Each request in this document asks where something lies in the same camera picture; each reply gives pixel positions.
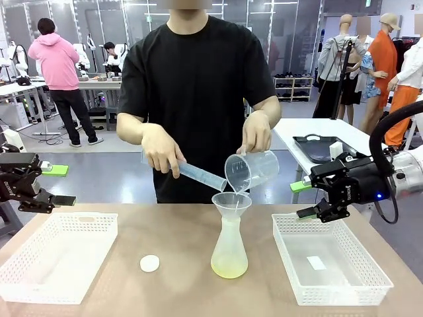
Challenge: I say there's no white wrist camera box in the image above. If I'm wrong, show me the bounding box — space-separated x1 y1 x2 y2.
0 127 26 153

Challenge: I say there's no mannequin in orange with cap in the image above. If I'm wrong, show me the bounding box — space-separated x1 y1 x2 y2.
360 12 403 133

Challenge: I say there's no person's left forearm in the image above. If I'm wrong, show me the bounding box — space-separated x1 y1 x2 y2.
251 94 282 128

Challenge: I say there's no translucent plastic funnel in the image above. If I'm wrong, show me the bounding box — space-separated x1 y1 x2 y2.
211 192 252 226

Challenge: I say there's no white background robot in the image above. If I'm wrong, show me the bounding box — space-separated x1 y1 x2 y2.
5 40 30 82
73 32 97 81

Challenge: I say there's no wooden shoe rack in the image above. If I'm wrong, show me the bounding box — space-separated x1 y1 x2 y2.
273 75 314 103

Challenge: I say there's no white desk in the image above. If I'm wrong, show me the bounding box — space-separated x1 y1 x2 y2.
0 81 62 137
77 77 123 131

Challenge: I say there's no white round flask cap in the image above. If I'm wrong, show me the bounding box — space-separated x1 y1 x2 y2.
139 254 161 273

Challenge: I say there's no person's left hand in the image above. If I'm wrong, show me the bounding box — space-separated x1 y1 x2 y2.
240 112 273 156

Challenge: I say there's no person in black t-shirt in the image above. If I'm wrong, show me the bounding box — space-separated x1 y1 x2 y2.
116 0 282 204

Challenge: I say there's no grey step stool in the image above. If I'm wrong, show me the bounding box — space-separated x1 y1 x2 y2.
104 105 120 131

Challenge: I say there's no person's right hand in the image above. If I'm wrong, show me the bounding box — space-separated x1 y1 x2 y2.
141 125 188 180

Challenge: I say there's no clear plastic measuring beaker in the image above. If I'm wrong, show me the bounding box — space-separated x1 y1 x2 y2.
224 148 280 195

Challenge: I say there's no mannequin in blue floral dress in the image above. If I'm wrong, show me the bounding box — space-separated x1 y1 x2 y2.
353 15 381 100

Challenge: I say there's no translucent conical flask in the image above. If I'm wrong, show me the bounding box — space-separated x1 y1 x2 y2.
210 217 249 279

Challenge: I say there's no person's right forearm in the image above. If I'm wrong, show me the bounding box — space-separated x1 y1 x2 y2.
116 112 150 147

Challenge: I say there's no clear plastic graduated cylinder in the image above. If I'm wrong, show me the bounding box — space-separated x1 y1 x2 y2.
141 145 229 193

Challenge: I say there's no small white box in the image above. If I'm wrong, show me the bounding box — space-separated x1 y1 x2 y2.
329 140 347 160

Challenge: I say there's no person in pink hoodie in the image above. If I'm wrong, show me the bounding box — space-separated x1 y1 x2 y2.
27 17 104 148

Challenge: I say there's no mannequin in grey shirt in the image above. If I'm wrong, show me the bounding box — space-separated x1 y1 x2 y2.
316 13 367 120

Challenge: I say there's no black plastic tray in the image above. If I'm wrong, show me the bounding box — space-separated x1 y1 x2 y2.
292 133 358 164

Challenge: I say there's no white label sticker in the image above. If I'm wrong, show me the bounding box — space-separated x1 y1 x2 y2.
306 255 327 272

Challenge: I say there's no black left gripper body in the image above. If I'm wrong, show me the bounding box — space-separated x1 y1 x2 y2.
0 152 43 201

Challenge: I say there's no black tripod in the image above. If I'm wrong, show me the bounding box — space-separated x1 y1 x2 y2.
329 36 356 121

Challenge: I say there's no thick black cable hose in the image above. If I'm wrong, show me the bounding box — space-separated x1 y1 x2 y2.
369 100 423 181

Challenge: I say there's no thin black cable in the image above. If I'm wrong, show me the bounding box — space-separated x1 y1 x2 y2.
374 190 400 225

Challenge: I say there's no mannequin in white jacket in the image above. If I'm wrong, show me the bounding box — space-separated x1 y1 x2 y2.
385 36 423 149

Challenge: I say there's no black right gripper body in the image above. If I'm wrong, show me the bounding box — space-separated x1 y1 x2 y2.
338 152 397 207

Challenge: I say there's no person with black hair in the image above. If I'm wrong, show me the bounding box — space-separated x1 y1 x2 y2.
103 42 124 77

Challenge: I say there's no white perforated plastic basket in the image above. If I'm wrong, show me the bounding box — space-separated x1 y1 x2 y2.
271 213 395 307
0 211 119 305

